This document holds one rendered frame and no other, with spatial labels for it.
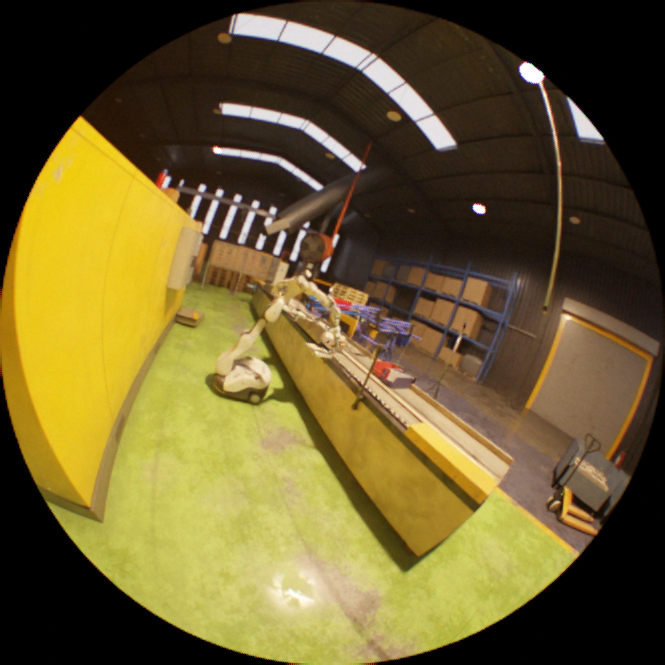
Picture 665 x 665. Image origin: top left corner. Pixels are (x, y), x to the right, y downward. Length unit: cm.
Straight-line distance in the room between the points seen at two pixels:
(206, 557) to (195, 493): 49
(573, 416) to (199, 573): 1193
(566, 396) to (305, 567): 1121
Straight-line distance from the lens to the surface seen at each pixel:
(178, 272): 297
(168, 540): 162
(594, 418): 1200
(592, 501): 530
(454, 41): 880
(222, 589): 154
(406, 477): 169
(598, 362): 1190
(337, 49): 987
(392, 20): 896
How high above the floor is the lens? 153
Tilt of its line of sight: 12 degrees down
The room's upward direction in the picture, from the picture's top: 20 degrees clockwise
